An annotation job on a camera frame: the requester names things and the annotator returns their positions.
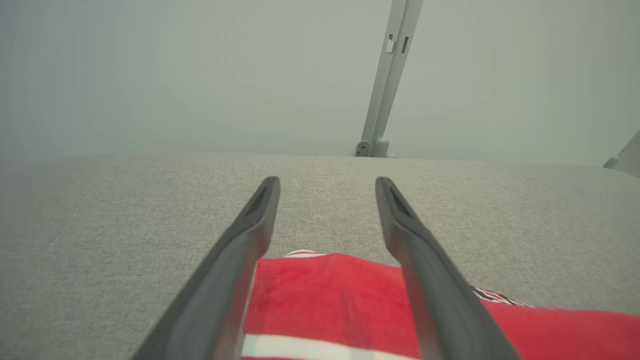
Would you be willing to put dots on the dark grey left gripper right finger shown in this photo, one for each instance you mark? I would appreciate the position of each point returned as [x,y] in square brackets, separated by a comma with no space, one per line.
[435,300]

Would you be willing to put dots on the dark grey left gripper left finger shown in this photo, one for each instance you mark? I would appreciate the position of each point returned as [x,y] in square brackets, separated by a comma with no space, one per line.
[220,290]

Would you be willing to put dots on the red shorts with white stripes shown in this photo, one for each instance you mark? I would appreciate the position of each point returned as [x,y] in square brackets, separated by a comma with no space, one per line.
[325,300]

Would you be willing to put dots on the grey metal frame post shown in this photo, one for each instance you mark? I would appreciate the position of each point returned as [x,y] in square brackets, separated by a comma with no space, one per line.
[627,155]
[387,90]

